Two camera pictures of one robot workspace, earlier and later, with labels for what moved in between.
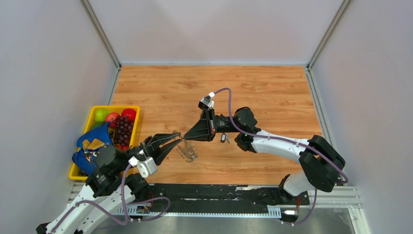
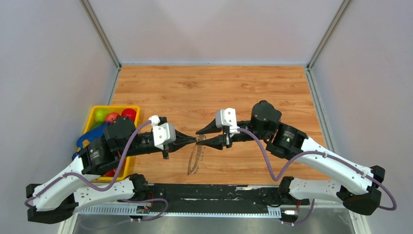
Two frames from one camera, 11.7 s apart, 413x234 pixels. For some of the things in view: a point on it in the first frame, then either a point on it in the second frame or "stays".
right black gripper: (204, 129) to (218, 142)
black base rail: (225, 197) stays
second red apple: (130, 113) stays
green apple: (100, 115) stays
